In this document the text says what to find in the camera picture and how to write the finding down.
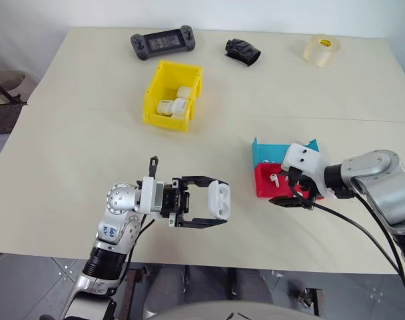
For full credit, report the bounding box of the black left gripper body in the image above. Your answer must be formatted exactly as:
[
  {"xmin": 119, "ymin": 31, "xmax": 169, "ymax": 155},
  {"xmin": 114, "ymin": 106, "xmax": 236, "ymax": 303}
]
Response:
[{"xmin": 161, "ymin": 177, "xmax": 192, "ymax": 229}]

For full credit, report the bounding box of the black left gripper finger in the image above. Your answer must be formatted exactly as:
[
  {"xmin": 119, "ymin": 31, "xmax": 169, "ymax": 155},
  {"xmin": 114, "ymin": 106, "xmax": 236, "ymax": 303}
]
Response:
[
  {"xmin": 179, "ymin": 174, "xmax": 228, "ymax": 195},
  {"xmin": 183, "ymin": 216, "xmax": 230, "ymax": 231}
]

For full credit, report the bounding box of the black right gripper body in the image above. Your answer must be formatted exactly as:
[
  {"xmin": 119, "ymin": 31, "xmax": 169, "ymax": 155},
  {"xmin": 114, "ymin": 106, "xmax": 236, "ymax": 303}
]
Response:
[{"xmin": 287, "ymin": 167, "xmax": 319, "ymax": 211}]

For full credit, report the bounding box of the red plastic bin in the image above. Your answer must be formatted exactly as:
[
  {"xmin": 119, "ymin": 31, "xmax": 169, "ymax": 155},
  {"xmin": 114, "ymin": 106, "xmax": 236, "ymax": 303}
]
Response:
[{"xmin": 254, "ymin": 161, "xmax": 326, "ymax": 200}]

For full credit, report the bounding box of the teal plastic bin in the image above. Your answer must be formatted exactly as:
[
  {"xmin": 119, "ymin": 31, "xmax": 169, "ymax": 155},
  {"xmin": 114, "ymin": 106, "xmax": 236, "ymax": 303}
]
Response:
[{"xmin": 250, "ymin": 137, "xmax": 322, "ymax": 168}]

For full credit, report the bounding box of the yellow plastic bin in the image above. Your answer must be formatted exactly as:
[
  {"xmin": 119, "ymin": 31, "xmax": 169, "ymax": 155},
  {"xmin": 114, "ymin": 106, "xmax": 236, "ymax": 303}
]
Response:
[{"xmin": 143, "ymin": 59, "xmax": 204, "ymax": 133}]

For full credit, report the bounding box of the clear packing tape roll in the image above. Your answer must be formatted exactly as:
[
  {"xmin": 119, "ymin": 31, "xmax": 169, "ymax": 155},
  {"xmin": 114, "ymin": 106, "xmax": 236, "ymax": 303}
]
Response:
[{"xmin": 302, "ymin": 33, "xmax": 342, "ymax": 68}]

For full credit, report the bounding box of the crumpled black tape roll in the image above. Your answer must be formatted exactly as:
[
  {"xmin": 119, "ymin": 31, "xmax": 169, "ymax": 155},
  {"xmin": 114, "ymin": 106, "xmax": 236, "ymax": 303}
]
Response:
[{"xmin": 224, "ymin": 37, "xmax": 262, "ymax": 67}]

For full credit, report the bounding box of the dark grey handheld game controller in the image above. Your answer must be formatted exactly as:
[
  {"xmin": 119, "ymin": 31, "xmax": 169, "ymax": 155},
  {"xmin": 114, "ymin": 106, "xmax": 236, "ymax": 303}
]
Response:
[{"xmin": 129, "ymin": 25, "xmax": 197, "ymax": 62}]

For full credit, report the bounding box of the black metal stand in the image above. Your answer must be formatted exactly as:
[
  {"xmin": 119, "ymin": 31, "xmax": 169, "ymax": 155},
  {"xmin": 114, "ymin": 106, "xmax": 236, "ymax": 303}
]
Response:
[{"xmin": 0, "ymin": 71, "xmax": 24, "ymax": 107}]

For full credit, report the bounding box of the beige round bucket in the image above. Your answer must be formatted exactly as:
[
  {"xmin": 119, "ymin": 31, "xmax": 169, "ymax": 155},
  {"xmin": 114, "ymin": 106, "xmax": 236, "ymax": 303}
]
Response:
[{"xmin": 0, "ymin": 70, "xmax": 35, "ymax": 98}]

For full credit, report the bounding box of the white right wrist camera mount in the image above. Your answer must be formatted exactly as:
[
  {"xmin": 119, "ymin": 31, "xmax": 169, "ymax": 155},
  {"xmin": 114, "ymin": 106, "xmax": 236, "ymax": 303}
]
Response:
[{"xmin": 281, "ymin": 143, "xmax": 334, "ymax": 201}]

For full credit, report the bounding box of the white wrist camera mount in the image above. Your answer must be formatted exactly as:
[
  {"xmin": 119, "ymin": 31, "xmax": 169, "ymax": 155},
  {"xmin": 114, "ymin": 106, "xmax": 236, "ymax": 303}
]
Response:
[
  {"xmin": 281, "ymin": 143, "xmax": 334, "ymax": 201},
  {"xmin": 134, "ymin": 176, "xmax": 165, "ymax": 216}
]

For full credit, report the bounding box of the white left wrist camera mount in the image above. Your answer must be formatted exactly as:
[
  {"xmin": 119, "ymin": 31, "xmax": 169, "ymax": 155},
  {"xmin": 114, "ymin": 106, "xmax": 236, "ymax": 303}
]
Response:
[{"xmin": 134, "ymin": 176, "xmax": 165, "ymax": 216}]

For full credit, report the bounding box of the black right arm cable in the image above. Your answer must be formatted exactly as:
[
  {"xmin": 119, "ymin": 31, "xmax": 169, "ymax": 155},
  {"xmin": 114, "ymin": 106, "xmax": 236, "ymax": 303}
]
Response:
[{"xmin": 288, "ymin": 173, "xmax": 405, "ymax": 287}]

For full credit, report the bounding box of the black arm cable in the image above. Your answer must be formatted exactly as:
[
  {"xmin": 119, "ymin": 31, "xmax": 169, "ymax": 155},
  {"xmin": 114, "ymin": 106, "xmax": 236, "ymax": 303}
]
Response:
[
  {"xmin": 288, "ymin": 173, "xmax": 405, "ymax": 287},
  {"xmin": 122, "ymin": 155, "xmax": 161, "ymax": 287}
]

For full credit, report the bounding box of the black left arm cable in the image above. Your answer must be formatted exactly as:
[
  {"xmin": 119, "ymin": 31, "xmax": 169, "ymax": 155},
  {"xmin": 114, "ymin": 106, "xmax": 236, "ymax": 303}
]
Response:
[{"xmin": 122, "ymin": 155, "xmax": 161, "ymax": 287}]

